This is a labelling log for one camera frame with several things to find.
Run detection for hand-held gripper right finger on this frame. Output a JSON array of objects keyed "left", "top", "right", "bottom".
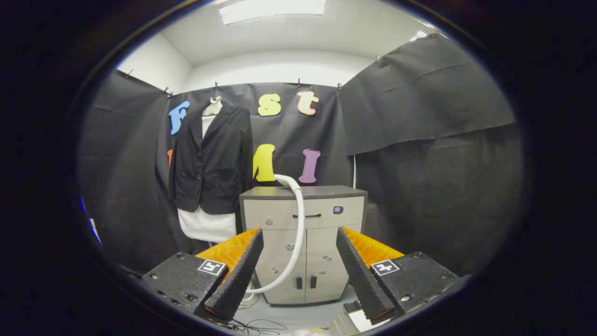
[{"left": 336, "top": 227, "right": 472, "bottom": 326}]

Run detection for black backdrop cloth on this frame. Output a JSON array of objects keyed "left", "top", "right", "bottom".
[{"left": 78, "top": 33, "right": 525, "bottom": 280}]

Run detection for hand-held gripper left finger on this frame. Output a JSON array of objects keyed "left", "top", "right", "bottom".
[{"left": 141, "top": 228, "right": 264, "bottom": 322}]

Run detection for black blazer jacket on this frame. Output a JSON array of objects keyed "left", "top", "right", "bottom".
[{"left": 168, "top": 104, "right": 254, "bottom": 215}]

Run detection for black floor cables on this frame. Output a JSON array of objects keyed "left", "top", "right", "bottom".
[{"left": 224, "top": 317, "right": 287, "bottom": 336}]

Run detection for grey cabinet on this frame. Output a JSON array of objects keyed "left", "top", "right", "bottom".
[{"left": 239, "top": 185, "right": 368, "bottom": 307}]

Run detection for blue and white object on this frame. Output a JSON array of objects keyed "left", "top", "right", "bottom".
[{"left": 79, "top": 197, "right": 102, "bottom": 245}]

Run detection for row of black clips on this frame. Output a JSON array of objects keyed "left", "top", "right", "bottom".
[{"left": 124, "top": 30, "right": 441, "bottom": 98}]

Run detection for beige clothes hanger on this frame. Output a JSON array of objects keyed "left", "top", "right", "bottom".
[{"left": 202, "top": 96, "right": 223, "bottom": 117}]

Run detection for white garment steamer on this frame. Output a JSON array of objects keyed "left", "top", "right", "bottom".
[{"left": 243, "top": 174, "right": 306, "bottom": 308}]

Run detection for white shirt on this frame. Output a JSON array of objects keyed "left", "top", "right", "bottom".
[{"left": 178, "top": 113, "right": 237, "bottom": 243}]

